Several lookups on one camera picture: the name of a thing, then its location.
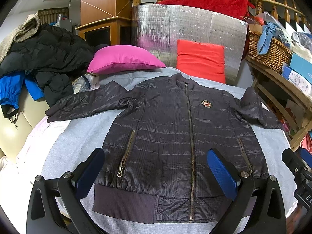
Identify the dark quilted bomber jacket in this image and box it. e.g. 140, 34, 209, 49
46, 74, 281, 223

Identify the wooden side table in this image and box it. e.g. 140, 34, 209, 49
245, 56, 311, 151

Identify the white patterned box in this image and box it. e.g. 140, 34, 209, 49
282, 63, 311, 97

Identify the light blue cardboard box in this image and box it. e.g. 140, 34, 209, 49
289, 54, 312, 83

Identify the cream leather sofa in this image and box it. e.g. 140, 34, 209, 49
0, 89, 49, 161

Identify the wicker basket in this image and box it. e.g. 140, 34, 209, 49
247, 31, 292, 74

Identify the blue jacket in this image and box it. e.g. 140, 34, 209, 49
1, 71, 44, 124

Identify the clear plastic bag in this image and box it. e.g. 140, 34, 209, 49
73, 74, 99, 94

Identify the light blue cloth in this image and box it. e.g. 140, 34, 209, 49
257, 22, 277, 55

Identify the red-orange pillow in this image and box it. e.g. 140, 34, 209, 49
176, 40, 226, 83

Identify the black puffer coat pile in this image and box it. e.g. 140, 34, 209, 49
1, 23, 94, 107

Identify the magenta pillow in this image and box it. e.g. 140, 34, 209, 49
87, 45, 166, 74

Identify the red velvet blanket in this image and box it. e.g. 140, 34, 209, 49
157, 0, 255, 20

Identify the beige fleece garment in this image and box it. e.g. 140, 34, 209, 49
1, 14, 41, 62

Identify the silver foil insulation mat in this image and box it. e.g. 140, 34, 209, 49
132, 4, 247, 85

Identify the wooden cabinet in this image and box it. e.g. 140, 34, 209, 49
76, 0, 132, 47

